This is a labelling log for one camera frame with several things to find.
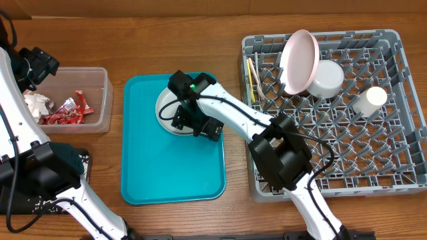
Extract grey plate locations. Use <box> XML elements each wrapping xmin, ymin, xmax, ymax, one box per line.
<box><xmin>155</xmin><ymin>88</ymin><xmax>193</xmax><ymax>135</ymax></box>

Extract white plastic fork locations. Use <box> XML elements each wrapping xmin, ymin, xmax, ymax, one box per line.
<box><xmin>254</xmin><ymin>52</ymin><xmax>266</xmax><ymax>99</ymax></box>

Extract grey bowl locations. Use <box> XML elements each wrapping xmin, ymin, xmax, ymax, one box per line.
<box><xmin>307</xmin><ymin>60</ymin><xmax>344</xmax><ymax>99</ymax></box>

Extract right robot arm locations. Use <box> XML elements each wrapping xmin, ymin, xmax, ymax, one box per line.
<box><xmin>167</xmin><ymin>71</ymin><xmax>351</xmax><ymax>239</ymax></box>

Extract white napkin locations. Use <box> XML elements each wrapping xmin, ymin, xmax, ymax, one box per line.
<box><xmin>24</xmin><ymin>93</ymin><xmax>51</xmax><ymax>123</ymax></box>

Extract grey dishwasher rack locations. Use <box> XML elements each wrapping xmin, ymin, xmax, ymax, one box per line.
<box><xmin>240</xmin><ymin>29</ymin><xmax>426</xmax><ymax>197</ymax></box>

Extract black waste tray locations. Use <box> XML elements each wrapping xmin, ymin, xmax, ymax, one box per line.
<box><xmin>1</xmin><ymin>149</ymin><xmax>92</xmax><ymax>215</ymax></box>

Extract white paper cup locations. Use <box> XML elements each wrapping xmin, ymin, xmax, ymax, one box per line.
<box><xmin>353</xmin><ymin>87</ymin><xmax>388</xmax><ymax>118</ymax></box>

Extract white pink-rimmed plate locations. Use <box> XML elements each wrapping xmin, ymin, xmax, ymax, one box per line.
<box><xmin>280</xmin><ymin>29</ymin><xmax>320</xmax><ymax>95</ymax></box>

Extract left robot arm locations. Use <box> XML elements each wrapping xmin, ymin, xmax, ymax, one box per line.
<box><xmin>1</xmin><ymin>26</ymin><xmax>139</xmax><ymax>239</ymax></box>

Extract spilled rice grains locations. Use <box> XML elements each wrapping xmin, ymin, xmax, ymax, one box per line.
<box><xmin>31</xmin><ymin>153</ymin><xmax>91</xmax><ymax>214</ymax></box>

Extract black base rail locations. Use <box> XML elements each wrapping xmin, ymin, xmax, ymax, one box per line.
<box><xmin>136</xmin><ymin>230</ymin><xmax>378</xmax><ymax>240</ymax></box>

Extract small red ketchup packet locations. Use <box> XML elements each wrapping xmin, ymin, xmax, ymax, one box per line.
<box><xmin>75</xmin><ymin>90</ymin><xmax>94</xmax><ymax>115</ymax></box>

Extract teal serving tray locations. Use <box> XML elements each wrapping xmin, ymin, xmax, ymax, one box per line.
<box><xmin>121</xmin><ymin>73</ymin><xmax>226</xmax><ymax>205</ymax></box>

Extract large red snack wrapper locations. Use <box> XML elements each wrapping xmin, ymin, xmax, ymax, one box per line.
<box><xmin>42</xmin><ymin>97</ymin><xmax>85</xmax><ymax>125</ymax></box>

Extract yellow plastic spoon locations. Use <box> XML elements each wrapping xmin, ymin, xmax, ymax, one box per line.
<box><xmin>246</xmin><ymin>58</ymin><xmax>256</xmax><ymax>103</ymax></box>

